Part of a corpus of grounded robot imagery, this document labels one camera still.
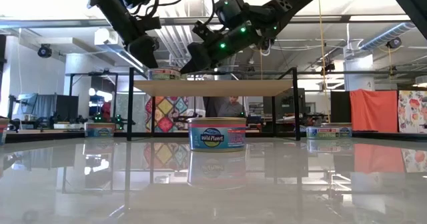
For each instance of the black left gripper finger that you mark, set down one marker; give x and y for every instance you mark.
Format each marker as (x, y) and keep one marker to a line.
(145, 52)

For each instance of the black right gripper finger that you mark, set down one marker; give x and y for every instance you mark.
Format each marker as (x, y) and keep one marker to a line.
(200, 57)

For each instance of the gold lid blue label can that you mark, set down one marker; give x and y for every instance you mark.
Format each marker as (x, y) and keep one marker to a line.
(100, 130)
(217, 134)
(346, 131)

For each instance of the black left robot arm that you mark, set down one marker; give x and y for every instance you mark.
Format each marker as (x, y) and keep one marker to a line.
(113, 14)

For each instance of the black metal stand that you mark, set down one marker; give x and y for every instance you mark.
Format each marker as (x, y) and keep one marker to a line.
(93, 73)

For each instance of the person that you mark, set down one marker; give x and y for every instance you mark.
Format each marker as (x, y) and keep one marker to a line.
(230, 109)

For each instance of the colourful patchwork quilt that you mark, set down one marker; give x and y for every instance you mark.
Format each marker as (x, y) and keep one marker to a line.
(166, 114)

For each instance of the grey overhead beam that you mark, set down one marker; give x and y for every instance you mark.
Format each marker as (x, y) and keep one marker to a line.
(50, 23)

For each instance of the black monitor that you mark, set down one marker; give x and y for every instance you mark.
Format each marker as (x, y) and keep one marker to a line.
(66, 107)

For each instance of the black partition panel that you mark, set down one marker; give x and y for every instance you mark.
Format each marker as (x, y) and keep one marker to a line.
(340, 105)

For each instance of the orange cloth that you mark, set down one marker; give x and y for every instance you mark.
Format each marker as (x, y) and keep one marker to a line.
(373, 110)

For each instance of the floral print cloth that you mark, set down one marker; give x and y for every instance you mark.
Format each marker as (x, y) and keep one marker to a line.
(412, 112)

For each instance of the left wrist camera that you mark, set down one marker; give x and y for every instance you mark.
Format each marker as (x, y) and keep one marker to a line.
(151, 23)

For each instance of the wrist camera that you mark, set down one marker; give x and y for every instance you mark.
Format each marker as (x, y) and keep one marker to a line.
(202, 29)
(151, 23)

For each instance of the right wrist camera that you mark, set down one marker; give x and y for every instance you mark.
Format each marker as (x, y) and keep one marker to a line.
(202, 29)

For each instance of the wooden shelf with black frame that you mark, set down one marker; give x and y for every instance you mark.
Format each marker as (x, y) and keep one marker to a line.
(213, 88)

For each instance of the black ceiling camera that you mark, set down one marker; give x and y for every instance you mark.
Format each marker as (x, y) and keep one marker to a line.
(44, 50)
(328, 66)
(394, 43)

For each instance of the white insulated ceiling duct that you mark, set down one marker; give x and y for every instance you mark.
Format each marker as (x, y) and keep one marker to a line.
(393, 31)

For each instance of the black metal table frame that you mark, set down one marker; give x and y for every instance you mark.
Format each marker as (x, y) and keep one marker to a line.
(383, 136)

